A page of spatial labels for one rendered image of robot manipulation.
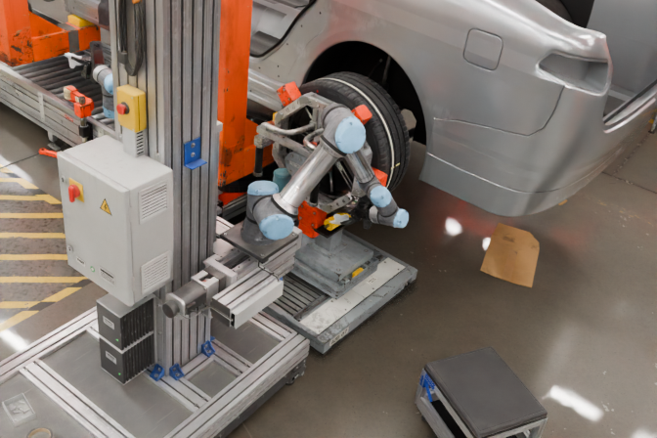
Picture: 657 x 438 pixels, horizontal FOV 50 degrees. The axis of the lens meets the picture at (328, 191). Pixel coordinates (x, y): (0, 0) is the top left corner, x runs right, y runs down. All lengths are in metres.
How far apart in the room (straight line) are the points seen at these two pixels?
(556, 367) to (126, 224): 2.31
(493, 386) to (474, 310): 0.95
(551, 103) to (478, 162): 0.45
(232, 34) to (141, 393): 1.60
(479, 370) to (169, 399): 1.28
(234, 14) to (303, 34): 0.54
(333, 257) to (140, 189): 1.62
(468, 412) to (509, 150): 1.11
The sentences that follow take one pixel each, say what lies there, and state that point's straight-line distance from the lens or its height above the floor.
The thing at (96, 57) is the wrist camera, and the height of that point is 1.27.
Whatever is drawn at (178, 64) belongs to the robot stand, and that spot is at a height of 1.57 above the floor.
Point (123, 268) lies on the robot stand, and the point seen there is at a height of 0.92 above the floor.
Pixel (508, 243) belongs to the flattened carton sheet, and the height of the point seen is 0.01.
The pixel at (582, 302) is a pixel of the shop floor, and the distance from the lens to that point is 4.26.
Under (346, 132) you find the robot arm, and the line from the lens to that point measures 2.43.
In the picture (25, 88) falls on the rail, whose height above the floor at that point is 0.35.
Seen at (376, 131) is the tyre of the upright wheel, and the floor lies 1.05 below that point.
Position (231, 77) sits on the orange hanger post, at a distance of 3.38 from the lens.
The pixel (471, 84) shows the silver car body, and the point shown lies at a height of 1.30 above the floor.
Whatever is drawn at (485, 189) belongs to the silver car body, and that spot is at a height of 0.85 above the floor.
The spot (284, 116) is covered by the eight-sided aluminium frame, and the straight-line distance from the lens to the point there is 3.37.
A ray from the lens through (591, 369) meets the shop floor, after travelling 3.86.
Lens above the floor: 2.44
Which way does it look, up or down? 31 degrees down
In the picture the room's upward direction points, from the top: 8 degrees clockwise
